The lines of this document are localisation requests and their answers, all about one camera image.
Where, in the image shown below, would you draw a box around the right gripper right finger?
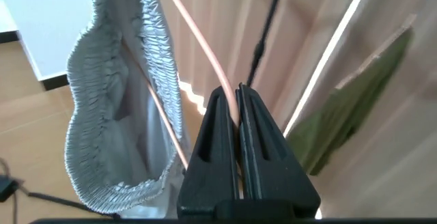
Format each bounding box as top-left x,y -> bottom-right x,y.
235,83 -> 322,219

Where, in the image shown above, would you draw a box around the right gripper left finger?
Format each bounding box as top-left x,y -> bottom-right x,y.
176,86 -> 240,220

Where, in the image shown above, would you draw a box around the green printed shirt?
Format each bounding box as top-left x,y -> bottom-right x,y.
285,25 -> 416,177

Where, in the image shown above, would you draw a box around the pale grey shorts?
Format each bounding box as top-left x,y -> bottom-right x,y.
64,0 -> 192,220

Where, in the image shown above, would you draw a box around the black clothes rack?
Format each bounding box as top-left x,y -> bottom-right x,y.
245,0 -> 437,87

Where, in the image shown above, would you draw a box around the beige curtain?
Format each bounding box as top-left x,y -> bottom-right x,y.
150,0 -> 437,218

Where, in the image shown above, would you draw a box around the black cable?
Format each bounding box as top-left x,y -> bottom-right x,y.
0,157 -> 121,219

